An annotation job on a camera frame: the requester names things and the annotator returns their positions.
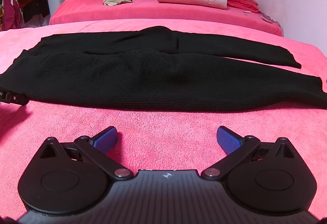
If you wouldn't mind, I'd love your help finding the grey patterned cloth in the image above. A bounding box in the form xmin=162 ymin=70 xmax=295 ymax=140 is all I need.
xmin=259 ymin=11 xmax=283 ymax=30

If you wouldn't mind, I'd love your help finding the bed with pink sheet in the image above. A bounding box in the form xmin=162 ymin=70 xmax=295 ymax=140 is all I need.
xmin=49 ymin=0 xmax=284 ymax=37

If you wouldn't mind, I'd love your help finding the folded pink blanket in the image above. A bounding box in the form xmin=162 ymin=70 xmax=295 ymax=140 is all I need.
xmin=225 ymin=0 xmax=260 ymax=13

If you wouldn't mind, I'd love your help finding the pink bed cover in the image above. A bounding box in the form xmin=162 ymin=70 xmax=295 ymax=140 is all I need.
xmin=0 ymin=19 xmax=327 ymax=222

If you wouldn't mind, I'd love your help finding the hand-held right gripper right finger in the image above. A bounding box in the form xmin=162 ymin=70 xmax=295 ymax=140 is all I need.
xmin=201 ymin=125 xmax=295 ymax=180

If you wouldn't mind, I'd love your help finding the hanging maroon garment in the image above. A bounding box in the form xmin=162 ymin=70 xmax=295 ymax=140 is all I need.
xmin=0 ymin=0 xmax=24 ymax=32

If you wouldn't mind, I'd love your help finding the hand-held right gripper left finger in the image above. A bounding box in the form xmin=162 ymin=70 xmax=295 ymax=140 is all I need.
xmin=38 ymin=126 xmax=134 ymax=180

